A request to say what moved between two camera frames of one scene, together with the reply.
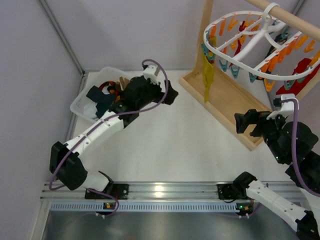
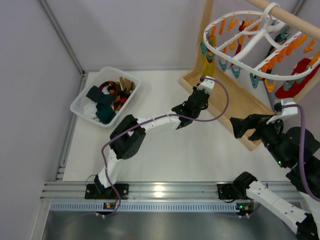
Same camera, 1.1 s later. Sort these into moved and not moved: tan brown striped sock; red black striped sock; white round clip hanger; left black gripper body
Moved: left black gripper body
Not moved: white round clip hanger; tan brown striped sock; red black striped sock
